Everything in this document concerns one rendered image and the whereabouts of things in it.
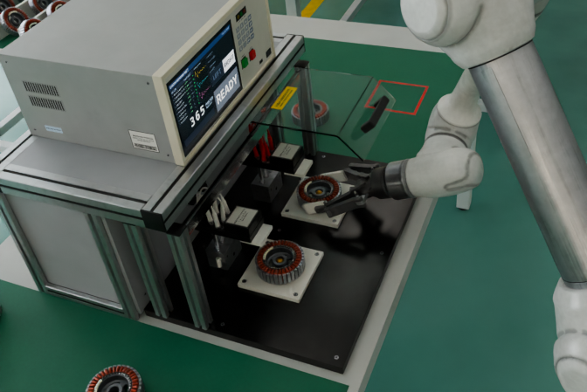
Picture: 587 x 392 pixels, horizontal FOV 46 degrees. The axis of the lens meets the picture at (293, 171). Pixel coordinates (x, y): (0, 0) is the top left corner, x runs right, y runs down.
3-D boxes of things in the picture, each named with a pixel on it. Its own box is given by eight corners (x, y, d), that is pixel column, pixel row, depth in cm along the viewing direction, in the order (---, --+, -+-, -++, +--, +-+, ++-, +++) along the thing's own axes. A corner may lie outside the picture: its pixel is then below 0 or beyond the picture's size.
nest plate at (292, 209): (357, 189, 176) (357, 185, 175) (337, 228, 165) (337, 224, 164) (304, 179, 181) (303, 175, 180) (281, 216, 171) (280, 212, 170)
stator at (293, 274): (314, 257, 157) (312, 245, 155) (291, 292, 150) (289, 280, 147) (272, 244, 162) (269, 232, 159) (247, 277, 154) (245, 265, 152)
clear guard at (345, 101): (396, 100, 163) (396, 79, 159) (363, 161, 146) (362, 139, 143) (272, 83, 175) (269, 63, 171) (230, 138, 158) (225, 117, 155)
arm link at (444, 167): (418, 210, 155) (431, 169, 163) (485, 202, 146) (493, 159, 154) (398, 177, 149) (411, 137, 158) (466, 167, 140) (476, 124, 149)
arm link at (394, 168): (426, 181, 161) (403, 184, 164) (411, 150, 157) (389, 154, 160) (416, 205, 154) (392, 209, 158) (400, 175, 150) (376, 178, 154)
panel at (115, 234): (265, 139, 196) (251, 46, 178) (141, 312, 151) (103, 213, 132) (262, 138, 197) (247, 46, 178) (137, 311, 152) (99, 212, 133)
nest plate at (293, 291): (323, 255, 159) (323, 251, 158) (299, 303, 149) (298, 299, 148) (265, 241, 164) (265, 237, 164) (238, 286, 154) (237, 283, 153)
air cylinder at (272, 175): (283, 184, 180) (280, 168, 177) (271, 202, 175) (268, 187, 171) (265, 181, 182) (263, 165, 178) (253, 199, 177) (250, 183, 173)
